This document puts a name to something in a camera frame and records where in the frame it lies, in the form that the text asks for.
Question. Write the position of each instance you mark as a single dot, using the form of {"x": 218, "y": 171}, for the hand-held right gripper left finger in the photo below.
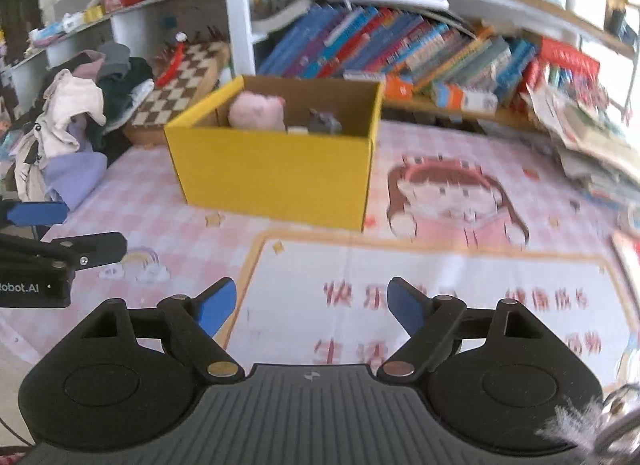
{"x": 217, "y": 305}

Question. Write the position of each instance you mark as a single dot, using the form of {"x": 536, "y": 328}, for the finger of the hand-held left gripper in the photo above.
{"x": 40, "y": 213}
{"x": 95, "y": 247}

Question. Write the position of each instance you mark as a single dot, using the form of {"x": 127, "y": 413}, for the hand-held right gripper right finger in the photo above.
{"x": 405, "y": 305}

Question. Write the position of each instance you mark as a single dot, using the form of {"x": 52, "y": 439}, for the yellow cardboard box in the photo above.
{"x": 270, "y": 175}

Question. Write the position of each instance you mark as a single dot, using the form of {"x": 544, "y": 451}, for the pink plush toy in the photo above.
{"x": 255, "y": 112}

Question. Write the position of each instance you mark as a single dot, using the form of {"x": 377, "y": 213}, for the grey plush toy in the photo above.
{"x": 324, "y": 122}

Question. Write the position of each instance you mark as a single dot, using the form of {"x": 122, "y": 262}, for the purple garment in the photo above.
{"x": 75, "y": 177}

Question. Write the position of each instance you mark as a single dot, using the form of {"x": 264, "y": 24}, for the pink printed desk mat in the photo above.
{"x": 300, "y": 255}

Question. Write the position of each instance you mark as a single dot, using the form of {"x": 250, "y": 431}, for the pink garment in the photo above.
{"x": 90, "y": 65}

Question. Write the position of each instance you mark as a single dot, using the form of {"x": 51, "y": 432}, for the grey garment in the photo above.
{"x": 115, "y": 57}

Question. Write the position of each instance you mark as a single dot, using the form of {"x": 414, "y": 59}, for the wooden chessboard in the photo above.
{"x": 175, "y": 90}

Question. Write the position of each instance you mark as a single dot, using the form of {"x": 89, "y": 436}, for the small white box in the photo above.
{"x": 297, "y": 130}

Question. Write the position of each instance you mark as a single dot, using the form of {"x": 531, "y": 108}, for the red tassel ornament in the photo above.
{"x": 172, "y": 60}

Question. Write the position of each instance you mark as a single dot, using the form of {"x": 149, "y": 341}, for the assorted small boxes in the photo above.
{"x": 90, "y": 15}

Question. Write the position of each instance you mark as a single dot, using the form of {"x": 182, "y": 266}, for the white and orange medicine box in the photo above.
{"x": 465, "y": 97}
{"x": 397, "y": 87}

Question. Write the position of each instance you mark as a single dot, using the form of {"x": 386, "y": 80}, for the pile of papers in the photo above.
{"x": 585, "y": 145}

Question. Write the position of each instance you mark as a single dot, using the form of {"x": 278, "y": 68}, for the row of books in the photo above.
{"x": 400, "y": 45}

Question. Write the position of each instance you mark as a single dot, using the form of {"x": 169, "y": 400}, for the white bookshelf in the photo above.
{"x": 237, "y": 20}

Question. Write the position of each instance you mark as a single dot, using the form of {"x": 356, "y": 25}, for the red thick book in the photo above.
{"x": 570, "y": 57}

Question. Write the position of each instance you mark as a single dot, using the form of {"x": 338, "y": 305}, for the white pen holder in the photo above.
{"x": 587, "y": 0}

